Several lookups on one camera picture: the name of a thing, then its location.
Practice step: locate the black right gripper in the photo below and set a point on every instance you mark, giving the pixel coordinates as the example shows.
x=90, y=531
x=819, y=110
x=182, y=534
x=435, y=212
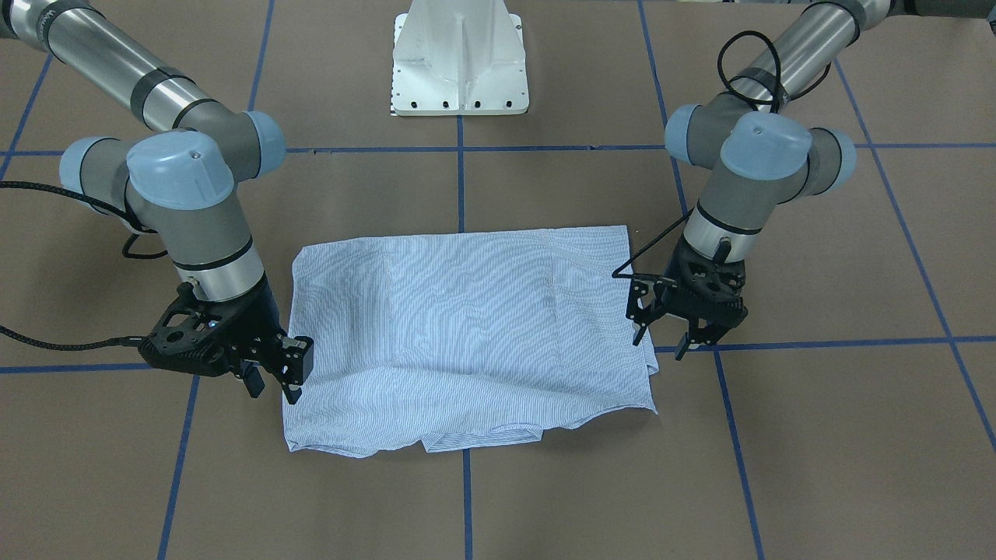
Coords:
x=250, y=313

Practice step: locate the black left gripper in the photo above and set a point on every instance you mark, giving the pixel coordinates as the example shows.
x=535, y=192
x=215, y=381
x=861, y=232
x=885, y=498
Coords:
x=682, y=267

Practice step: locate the light blue striped shirt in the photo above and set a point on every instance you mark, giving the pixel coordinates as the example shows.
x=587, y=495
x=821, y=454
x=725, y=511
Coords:
x=463, y=340

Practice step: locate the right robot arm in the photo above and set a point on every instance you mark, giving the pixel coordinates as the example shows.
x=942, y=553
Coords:
x=180, y=184

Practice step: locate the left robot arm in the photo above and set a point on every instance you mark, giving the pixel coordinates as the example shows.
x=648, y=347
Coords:
x=757, y=159

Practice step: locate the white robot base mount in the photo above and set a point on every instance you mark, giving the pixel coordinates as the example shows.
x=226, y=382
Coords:
x=459, y=58

